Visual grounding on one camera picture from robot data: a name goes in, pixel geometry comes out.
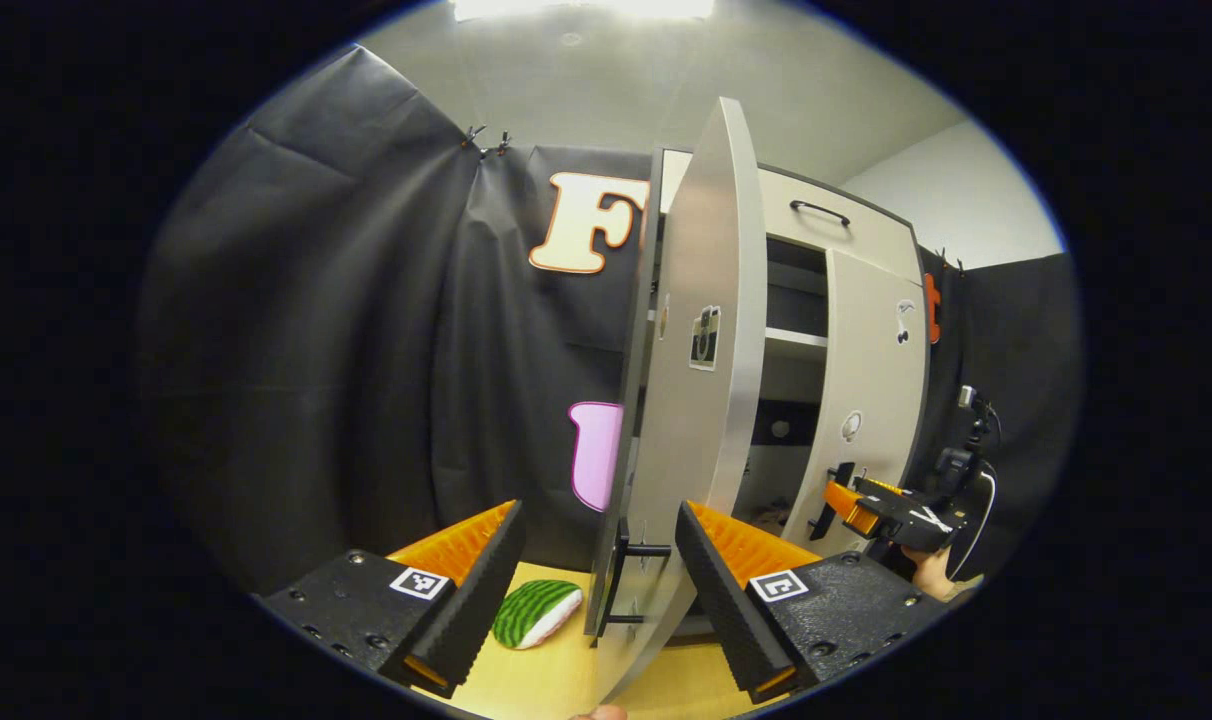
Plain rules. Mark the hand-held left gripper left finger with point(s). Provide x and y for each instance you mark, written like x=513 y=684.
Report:
x=471 y=600

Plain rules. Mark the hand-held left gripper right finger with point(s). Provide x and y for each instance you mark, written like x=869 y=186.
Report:
x=731 y=610

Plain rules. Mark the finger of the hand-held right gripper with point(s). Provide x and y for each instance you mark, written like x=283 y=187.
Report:
x=891 y=490
x=901 y=530

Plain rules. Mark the white cabinet door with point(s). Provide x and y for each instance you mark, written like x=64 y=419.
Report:
x=871 y=380
x=696 y=440

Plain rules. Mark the white shoe cabinet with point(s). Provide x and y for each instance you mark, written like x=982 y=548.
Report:
x=866 y=380

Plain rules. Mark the white cabinet shelf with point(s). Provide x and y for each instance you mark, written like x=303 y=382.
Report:
x=796 y=337

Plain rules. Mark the cream cabinet drawer front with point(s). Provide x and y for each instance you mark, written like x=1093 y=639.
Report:
x=866 y=235

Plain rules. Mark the green striped watermelon slice toy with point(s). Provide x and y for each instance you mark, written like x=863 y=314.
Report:
x=531 y=612

